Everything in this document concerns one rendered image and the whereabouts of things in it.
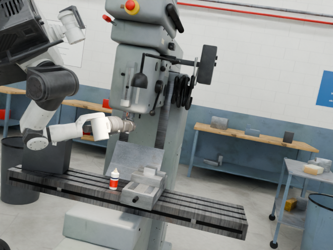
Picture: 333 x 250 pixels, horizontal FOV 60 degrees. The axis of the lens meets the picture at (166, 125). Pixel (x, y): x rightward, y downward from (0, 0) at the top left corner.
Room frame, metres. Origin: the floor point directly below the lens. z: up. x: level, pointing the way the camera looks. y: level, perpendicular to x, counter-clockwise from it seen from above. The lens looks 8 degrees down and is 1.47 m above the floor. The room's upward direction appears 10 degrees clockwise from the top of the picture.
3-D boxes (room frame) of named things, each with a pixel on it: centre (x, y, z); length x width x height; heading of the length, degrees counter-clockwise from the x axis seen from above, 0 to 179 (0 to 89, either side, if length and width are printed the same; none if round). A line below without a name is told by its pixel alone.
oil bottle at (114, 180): (1.43, 0.22, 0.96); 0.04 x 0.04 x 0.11
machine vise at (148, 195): (1.42, 0.05, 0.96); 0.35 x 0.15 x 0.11; 170
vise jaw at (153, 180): (1.40, 0.05, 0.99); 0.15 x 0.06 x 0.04; 80
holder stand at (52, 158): (1.55, 0.62, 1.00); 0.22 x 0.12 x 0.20; 92
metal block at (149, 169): (1.45, 0.04, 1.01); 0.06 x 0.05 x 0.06; 80
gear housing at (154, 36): (1.52, 0.19, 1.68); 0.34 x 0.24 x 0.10; 172
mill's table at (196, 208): (1.47, 0.15, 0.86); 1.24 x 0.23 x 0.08; 82
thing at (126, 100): (1.36, 0.21, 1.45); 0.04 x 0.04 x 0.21; 82
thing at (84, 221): (1.47, 0.19, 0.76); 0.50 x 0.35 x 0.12; 172
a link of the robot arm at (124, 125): (1.39, 0.23, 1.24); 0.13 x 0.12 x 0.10; 64
